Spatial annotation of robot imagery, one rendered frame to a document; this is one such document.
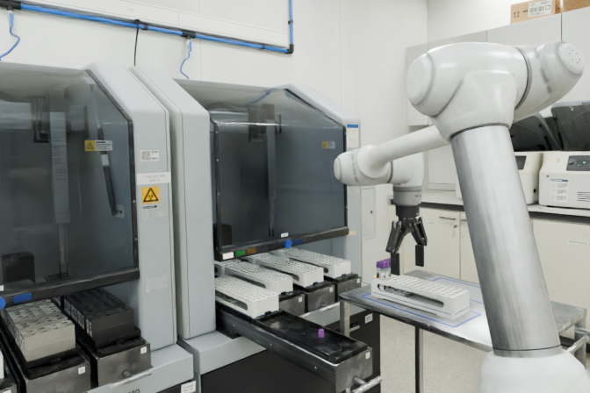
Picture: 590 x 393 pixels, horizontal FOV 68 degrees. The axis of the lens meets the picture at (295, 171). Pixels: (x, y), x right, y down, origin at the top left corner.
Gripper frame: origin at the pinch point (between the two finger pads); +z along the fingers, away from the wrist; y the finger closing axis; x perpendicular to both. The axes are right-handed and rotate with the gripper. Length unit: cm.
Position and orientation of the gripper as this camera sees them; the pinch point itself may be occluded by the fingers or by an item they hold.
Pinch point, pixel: (407, 267)
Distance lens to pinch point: 149.1
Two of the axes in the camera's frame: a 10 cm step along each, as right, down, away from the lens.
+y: 7.5, -0.5, 6.6
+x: -6.7, -0.2, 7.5
